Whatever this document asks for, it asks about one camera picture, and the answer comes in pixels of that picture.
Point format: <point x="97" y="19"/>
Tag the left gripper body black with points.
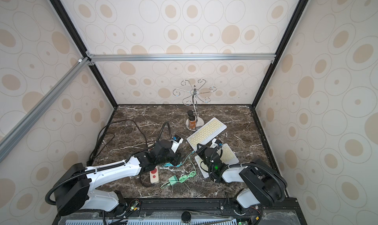
<point x="174" y="158"/>

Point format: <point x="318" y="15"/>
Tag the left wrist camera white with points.
<point x="176" y="141"/>

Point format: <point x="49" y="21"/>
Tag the left aluminium frame bar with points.
<point x="19" y="131"/>

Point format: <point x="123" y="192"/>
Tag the back aluminium frame bar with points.
<point x="182" y="57"/>

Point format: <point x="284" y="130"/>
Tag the white keyboard yellow keys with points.
<point x="206" y="133"/>
<point x="228" y="157"/>

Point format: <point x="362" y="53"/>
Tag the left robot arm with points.
<point x="78" y="189"/>

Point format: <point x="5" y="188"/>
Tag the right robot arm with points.
<point x="264" y="185"/>

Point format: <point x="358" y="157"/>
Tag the aluminium frame bar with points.
<point x="182" y="57"/>
<point x="19" y="131"/>

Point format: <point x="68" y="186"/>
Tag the black round knob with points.
<point x="186" y="217"/>

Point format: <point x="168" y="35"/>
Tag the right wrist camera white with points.
<point x="216" y="143"/>

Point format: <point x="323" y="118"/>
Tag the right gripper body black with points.
<point x="203" y="151"/>

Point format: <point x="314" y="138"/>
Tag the orange spice bottle black cap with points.
<point x="192" y="122"/>

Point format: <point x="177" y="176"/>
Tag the green USB charger adapter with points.
<point x="173" y="180"/>

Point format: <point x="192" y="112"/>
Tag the chrome hook stand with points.
<point x="193" y="98"/>

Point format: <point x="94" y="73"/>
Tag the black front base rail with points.
<point x="205" y="211"/>

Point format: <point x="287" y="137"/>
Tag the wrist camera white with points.
<point x="216" y="143"/>
<point x="176" y="141"/>

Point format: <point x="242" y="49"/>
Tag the beige power strip red sockets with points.
<point x="154" y="177"/>

